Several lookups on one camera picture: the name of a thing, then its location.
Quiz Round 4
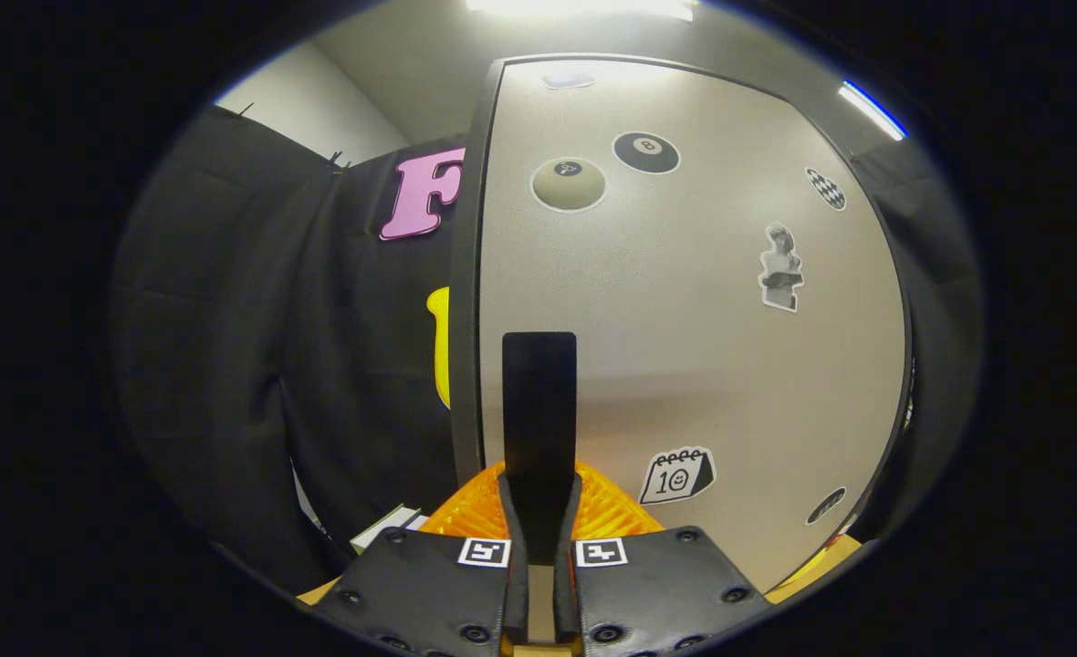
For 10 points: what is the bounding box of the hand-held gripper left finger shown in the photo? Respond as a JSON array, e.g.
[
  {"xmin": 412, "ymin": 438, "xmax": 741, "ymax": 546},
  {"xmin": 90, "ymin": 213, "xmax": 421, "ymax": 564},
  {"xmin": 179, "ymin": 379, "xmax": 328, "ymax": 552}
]
[{"xmin": 306, "ymin": 461, "xmax": 532, "ymax": 657}]

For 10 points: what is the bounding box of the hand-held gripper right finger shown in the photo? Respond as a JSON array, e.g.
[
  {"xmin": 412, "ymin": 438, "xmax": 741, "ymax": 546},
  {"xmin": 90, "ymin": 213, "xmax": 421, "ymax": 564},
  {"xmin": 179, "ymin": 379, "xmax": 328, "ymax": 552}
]
[{"xmin": 552, "ymin": 461, "xmax": 774, "ymax": 657}]

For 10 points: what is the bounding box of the black cabinet door handle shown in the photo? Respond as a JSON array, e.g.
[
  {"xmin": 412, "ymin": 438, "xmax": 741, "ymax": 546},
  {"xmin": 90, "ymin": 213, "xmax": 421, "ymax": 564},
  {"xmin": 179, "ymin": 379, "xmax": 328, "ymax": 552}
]
[{"xmin": 502, "ymin": 331, "xmax": 579, "ymax": 565}]

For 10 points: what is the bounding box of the dark grey shoe cabinet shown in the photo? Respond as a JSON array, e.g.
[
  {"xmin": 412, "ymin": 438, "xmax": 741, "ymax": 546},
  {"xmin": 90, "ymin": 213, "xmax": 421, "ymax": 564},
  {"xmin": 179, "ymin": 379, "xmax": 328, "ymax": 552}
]
[{"xmin": 447, "ymin": 53, "xmax": 918, "ymax": 594}]

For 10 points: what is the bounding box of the white spine book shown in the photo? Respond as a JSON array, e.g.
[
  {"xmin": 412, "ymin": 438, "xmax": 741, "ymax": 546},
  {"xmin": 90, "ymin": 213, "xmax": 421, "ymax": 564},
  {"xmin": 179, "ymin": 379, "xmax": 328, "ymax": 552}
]
[{"xmin": 350, "ymin": 505, "xmax": 430, "ymax": 555}]

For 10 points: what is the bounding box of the black backdrop cloth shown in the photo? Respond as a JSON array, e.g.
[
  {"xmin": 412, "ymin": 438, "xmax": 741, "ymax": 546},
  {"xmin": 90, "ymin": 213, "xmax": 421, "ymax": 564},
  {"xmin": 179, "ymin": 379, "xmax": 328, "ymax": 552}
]
[{"xmin": 110, "ymin": 105, "xmax": 987, "ymax": 594}]

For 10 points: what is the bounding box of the narrow ceiling light strip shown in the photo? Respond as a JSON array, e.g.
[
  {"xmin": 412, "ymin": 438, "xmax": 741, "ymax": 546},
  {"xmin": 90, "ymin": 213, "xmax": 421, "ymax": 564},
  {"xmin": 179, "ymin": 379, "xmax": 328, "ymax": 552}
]
[{"xmin": 838, "ymin": 80, "xmax": 907, "ymax": 141}]

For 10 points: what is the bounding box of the large ceiling light panel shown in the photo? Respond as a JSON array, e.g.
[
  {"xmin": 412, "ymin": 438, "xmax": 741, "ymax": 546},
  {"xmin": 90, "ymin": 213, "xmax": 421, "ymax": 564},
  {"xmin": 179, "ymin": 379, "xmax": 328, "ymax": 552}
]
[{"xmin": 465, "ymin": 0, "xmax": 696, "ymax": 21}]

